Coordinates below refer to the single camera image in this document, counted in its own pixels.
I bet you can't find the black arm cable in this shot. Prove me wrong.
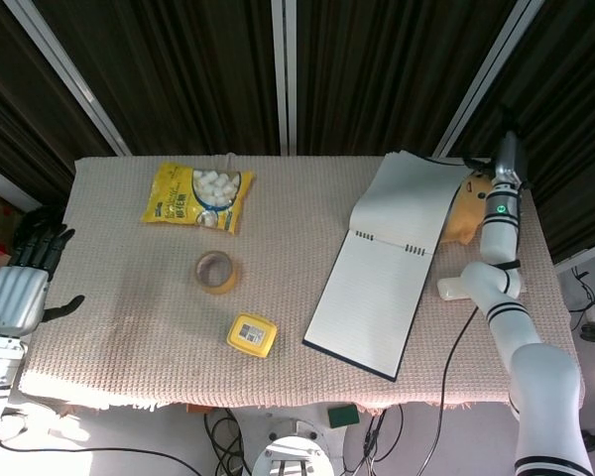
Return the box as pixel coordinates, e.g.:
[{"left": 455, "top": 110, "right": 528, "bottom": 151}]
[{"left": 420, "top": 305, "right": 480, "bottom": 476}]

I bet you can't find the white slanted frame post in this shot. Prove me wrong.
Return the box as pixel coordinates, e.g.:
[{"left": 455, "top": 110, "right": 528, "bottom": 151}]
[
  {"left": 2, "top": 0, "right": 133, "bottom": 158},
  {"left": 431, "top": 0, "right": 546, "bottom": 159}
]

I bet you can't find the black floor cable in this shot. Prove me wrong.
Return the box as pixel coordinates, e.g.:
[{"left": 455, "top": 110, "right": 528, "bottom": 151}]
[{"left": 0, "top": 435, "right": 199, "bottom": 476}]

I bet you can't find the beige woven tablecloth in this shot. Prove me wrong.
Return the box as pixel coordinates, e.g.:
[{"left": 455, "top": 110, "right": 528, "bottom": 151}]
[{"left": 19, "top": 155, "right": 584, "bottom": 416}]

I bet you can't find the yellow marshmallow bag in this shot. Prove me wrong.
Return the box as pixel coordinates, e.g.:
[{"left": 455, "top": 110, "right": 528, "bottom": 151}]
[{"left": 139, "top": 161, "right": 256, "bottom": 238}]

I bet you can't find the white flat strip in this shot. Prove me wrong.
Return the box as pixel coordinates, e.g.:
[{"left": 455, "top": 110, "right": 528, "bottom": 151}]
[{"left": 436, "top": 275, "right": 525, "bottom": 302}]

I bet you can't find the dark blue spiral notebook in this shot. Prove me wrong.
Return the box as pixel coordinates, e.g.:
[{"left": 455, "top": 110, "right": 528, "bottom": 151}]
[{"left": 301, "top": 151, "right": 470, "bottom": 383}]

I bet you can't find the green block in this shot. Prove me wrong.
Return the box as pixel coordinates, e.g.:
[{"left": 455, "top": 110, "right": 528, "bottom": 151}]
[{"left": 326, "top": 404, "right": 361, "bottom": 429}]

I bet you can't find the yellow plastic box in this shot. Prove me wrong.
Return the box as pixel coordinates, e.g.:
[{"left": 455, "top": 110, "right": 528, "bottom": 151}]
[{"left": 226, "top": 311, "right": 278, "bottom": 359}]

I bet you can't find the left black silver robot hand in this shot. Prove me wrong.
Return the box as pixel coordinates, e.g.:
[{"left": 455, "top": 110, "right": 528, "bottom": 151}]
[{"left": 0, "top": 206, "right": 86, "bottom": 339}]

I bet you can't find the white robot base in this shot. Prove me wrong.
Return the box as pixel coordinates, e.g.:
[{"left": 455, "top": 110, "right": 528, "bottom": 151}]
[{"left": 250, "top": 418, "right": 348, "bottom": 476}]

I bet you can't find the black cable bundle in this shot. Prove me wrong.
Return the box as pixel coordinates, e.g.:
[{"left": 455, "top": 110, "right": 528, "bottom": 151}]
[{"left": 202, "top": 409, "right": 252, "bottom": 476}]

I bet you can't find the white upright frame post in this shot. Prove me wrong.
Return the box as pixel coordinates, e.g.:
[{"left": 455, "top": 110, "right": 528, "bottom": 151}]
[{"left": 270, "top": 0, "right": 298, "bottom": 156}]

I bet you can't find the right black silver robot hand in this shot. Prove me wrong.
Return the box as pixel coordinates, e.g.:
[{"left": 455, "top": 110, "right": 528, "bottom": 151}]
[{"left": 463, "top": 131, "right": 530, "bottom": 187}]

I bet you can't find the yellow plush toy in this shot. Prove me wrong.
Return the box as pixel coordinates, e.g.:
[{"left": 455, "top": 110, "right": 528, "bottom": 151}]
[{"left": 438, "top": 168, "right": 495, "bottom": 245}]

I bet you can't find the yellow tape roll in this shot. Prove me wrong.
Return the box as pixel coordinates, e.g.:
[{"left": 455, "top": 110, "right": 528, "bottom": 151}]
[{"left": 194, "top": 250, "right": 243, "bottom": 297}]

